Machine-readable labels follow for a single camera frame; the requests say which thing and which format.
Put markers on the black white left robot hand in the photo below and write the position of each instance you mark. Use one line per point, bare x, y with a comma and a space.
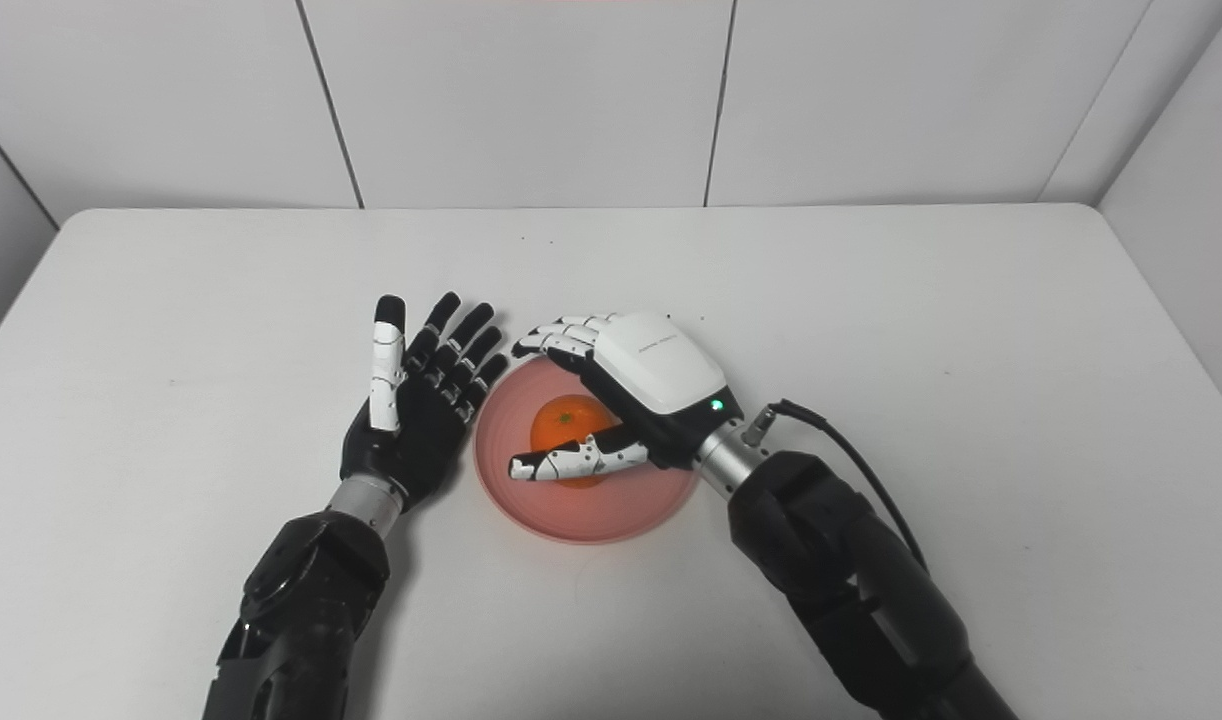
421, 440

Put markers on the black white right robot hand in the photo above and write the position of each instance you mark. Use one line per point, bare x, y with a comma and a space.
656, 365

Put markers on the orange fruit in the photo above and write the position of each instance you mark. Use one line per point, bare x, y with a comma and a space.
566, 420

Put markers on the pink round plate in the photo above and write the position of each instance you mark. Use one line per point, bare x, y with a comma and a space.
591, 515

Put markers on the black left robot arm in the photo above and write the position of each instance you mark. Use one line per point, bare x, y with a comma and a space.
301, 610

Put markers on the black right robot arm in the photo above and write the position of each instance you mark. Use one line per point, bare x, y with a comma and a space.
851, 590

